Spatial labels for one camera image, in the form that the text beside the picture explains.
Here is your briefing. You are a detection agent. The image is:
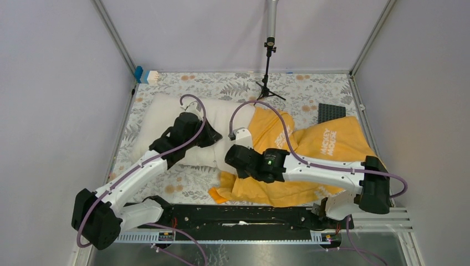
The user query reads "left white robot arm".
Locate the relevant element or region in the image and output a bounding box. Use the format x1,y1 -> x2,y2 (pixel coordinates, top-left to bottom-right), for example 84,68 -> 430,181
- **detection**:
71,112 -> 222,250

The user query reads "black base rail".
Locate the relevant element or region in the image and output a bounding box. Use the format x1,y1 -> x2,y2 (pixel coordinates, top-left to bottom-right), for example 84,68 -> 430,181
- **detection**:
137,204 -> 355,243

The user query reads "orange pillowcase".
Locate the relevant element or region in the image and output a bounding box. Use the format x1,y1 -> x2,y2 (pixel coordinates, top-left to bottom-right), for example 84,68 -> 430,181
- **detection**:
208,107 -> 375,207

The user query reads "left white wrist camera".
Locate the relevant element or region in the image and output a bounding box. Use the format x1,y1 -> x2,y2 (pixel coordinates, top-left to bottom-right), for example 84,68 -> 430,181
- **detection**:
181,100 -> 203,119

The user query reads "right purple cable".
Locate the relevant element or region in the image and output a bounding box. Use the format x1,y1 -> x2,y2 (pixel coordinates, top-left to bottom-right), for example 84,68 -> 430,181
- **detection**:
228,100 -> 409,200

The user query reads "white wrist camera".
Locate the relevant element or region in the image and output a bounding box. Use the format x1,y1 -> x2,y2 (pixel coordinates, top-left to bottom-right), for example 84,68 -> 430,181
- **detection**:
181,100 -> 203,119
228,127 -> 253,149

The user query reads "white pillow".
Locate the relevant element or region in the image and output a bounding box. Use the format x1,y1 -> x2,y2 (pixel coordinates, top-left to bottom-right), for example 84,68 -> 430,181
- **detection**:
130,93 -> 255,173

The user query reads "floral tablecloth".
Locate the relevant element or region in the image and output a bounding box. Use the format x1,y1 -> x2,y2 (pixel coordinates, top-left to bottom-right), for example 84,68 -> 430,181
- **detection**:
110,73 -> 358,206

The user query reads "white slotted cable duct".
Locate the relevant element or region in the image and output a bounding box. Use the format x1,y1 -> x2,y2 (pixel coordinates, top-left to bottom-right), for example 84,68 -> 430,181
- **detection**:
114,229 -> 331,245

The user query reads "dark grey building plate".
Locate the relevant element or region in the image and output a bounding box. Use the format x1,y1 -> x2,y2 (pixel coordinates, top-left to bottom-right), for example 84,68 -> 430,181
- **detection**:
317,103 -> 346,124

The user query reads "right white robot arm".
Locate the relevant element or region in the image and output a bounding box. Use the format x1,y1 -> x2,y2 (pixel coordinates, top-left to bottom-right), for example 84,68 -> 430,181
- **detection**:
224,145 -> 391,228

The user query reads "purple cable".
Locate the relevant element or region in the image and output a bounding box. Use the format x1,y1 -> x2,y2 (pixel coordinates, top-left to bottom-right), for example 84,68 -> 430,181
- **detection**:
228,100 -> 409,200
75,94 -> 210,266

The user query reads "black tripod stand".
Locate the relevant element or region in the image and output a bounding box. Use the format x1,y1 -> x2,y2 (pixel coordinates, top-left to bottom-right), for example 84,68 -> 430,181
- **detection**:
256,37 -> 286,101

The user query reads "blue white box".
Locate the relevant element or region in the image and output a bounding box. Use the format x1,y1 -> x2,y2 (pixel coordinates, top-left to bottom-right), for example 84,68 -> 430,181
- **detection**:
134,66 -> 160,85

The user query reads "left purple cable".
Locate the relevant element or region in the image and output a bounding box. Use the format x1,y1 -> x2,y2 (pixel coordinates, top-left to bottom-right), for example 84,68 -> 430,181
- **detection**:
75,94 -> 210,266

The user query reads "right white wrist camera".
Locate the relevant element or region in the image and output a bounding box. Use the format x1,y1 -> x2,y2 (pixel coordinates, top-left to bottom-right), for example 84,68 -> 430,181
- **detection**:
228,127 -> 253,149

